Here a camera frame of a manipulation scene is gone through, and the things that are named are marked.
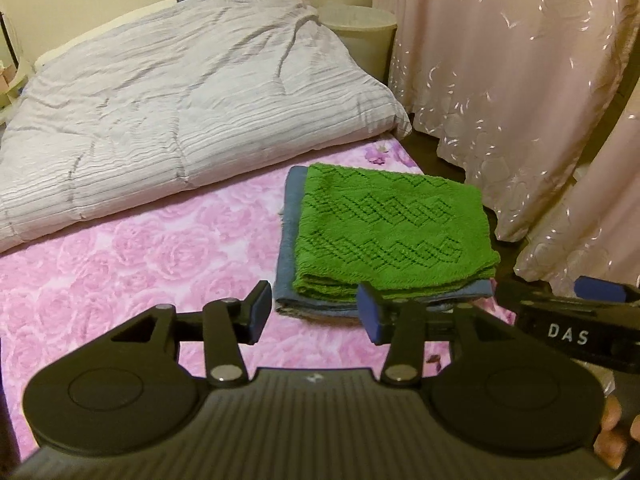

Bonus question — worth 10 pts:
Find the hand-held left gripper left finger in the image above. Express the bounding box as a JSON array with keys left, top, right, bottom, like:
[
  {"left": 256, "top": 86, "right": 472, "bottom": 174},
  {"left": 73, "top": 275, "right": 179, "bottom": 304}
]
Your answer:
[{"left": 111, "top": 280, "right": 275, "bottom": 388}]

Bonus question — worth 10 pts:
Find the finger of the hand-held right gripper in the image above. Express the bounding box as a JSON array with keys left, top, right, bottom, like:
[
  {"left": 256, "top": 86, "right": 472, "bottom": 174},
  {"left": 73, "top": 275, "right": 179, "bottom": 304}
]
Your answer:
[
  {"left": 492, "top": 279, "right": 626, "bottom": 313},
  {"left": 574, "top": 275, "right": 640, "bottom": 307}
]

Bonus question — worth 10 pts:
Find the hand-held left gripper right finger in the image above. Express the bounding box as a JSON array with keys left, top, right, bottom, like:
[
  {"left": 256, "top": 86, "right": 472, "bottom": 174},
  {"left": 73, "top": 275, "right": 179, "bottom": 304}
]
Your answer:
[{"left": 356, "top": 281, "right": 516, "bottom": 388}]

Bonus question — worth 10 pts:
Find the blue-grey garment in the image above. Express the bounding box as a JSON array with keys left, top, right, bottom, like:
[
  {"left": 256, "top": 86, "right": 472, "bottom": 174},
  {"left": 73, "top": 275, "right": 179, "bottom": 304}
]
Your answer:
[{"left": 274, "top": 165, "right": 496, "bottom": 320}]

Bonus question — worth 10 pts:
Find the green knitted sweater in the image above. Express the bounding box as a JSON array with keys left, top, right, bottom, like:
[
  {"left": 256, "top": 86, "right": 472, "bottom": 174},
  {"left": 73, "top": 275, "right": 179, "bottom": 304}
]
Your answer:
[{"left": 291, "top": 162, "right": 502, "bottom": 297}]

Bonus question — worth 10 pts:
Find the person's right hand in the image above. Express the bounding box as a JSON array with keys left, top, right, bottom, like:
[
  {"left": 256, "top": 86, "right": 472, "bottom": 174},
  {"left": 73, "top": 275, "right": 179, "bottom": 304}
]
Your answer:
[{"left": 594, "top": 395, "right": 640, "bottom": 468}]

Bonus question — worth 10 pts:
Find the pink embroidered curtain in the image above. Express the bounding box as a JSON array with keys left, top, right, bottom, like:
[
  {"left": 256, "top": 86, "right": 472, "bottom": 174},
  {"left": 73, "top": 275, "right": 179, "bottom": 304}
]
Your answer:
[
  {"left": 514, "top": 105, "right": 640, "bottom": 297},
  {"left": 387, "top": 0, "right": 640, "bottom": 243}
]

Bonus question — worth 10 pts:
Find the pink floral blanket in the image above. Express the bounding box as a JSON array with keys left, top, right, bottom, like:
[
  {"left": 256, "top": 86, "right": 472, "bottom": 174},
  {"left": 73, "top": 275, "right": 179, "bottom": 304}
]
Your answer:
[{"left": 0, "top": 137, "right": 518, "bottom": 461}]

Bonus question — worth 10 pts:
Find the grey striped duvet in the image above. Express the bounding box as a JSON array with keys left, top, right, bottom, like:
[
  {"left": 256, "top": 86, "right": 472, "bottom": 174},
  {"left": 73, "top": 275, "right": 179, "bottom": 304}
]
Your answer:
[{"left": 0, "top": 0, "right": 413, "bottom": 253}]

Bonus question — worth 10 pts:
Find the cream waste bin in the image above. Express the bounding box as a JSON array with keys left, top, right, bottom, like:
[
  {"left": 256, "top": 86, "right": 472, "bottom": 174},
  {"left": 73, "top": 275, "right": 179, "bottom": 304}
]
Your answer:
[{"left": 317, "top": 2, "right": 399, "bottom": 86}]

